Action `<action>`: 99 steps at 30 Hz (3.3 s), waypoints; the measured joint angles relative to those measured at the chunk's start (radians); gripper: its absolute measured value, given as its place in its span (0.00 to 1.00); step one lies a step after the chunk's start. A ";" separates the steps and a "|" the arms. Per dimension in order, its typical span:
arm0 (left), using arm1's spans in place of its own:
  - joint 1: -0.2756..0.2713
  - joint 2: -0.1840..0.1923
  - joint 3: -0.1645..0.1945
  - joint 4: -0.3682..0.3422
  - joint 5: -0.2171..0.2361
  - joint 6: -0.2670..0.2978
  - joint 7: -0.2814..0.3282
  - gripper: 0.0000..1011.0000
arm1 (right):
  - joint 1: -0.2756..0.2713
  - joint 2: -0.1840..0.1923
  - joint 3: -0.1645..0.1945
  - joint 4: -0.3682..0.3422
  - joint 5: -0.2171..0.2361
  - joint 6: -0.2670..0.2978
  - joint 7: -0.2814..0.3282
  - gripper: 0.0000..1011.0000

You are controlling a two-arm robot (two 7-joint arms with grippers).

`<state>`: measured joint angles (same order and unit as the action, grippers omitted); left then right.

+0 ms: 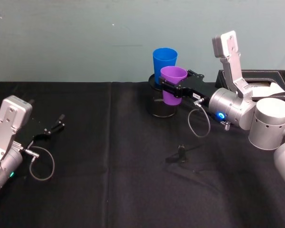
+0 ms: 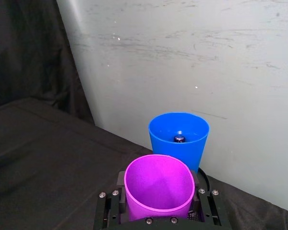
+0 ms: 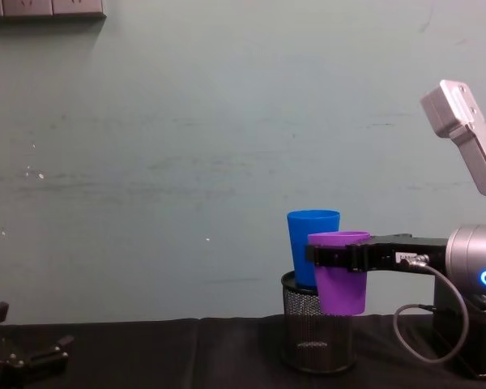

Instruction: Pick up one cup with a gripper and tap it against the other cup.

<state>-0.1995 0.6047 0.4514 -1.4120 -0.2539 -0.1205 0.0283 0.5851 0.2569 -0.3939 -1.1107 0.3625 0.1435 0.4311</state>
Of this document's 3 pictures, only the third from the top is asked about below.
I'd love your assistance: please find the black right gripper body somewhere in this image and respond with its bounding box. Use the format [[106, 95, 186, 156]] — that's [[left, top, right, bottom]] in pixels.
[[365, 233, 450, 277]]

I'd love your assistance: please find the purple plastic cup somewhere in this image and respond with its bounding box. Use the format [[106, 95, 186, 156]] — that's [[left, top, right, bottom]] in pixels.
[[307, 230, 372, 317]]

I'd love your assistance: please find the blue plastic cup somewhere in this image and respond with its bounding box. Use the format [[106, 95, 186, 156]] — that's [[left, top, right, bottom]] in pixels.
[[286, 208, 343, 290]]

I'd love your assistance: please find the black mesh holder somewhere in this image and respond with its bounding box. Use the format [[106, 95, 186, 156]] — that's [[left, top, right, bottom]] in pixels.
[[279, 270, 358, 374]]

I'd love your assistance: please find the black table cloth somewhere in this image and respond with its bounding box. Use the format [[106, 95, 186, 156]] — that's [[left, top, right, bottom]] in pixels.
[[0, 313, 486, 389]]

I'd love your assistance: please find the thin dark gripper cable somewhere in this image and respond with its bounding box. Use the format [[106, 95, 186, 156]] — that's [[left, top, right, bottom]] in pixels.
[[392, 252, 471, 363]]

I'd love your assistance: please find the dark wall socket panel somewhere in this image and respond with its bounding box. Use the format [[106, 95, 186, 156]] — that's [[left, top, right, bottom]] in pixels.
[[0, 0, 108, 23]]

